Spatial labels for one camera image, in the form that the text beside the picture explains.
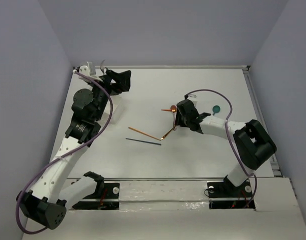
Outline dark blue chopstick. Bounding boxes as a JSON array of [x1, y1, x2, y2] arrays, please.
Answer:
[[125, 138, 162, 146]]

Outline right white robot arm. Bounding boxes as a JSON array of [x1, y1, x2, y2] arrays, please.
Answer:
[[175, 99, 277, 196]]

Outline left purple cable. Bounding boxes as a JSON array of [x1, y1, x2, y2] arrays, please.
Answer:
[[15, 72, 114, 235]]

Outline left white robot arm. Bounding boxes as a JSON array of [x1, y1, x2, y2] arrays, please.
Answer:
[[15, 69, 131, 235]]

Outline teal spoon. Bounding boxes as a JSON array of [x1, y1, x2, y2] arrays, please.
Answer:
[[212, 105, 221, 115]]

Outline orange copper spoon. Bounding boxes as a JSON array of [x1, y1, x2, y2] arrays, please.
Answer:
[[161, 105, 177, 113]]

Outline pink handled silver fork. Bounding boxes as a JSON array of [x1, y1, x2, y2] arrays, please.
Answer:
[[99, 60, 105, 74]]

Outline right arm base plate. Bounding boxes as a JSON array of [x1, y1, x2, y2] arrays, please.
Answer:
[[204, 181, 256, 210]]

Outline orange chopstick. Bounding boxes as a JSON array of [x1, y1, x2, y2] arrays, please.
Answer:
[[128, 126, 161, 141]]

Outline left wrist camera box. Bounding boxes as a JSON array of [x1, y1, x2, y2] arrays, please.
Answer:
[[73, 61, 100, 81]]

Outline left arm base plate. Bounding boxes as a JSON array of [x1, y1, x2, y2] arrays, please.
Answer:
[[72, 181, 120, 210]]

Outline orange gold fork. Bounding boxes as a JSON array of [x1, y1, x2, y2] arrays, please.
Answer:
[[161, 125, 176, 141]]

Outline white utensil organizer tray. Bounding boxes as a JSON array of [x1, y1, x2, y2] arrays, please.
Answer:
[[101, 95, 125, 124]]

